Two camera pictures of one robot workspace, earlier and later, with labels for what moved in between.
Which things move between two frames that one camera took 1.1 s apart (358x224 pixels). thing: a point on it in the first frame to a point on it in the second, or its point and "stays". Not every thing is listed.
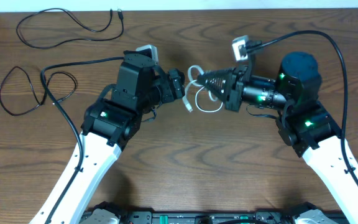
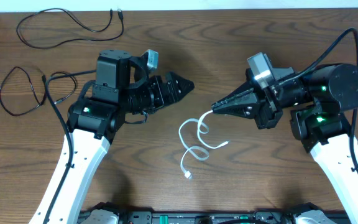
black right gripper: x=230 y=76 to x=265 y=107
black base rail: x=262 y=216 stays
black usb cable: x=41 y=104 stays
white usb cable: x=195 y=82 to x=187 y=174
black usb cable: x=78 y=20 stays
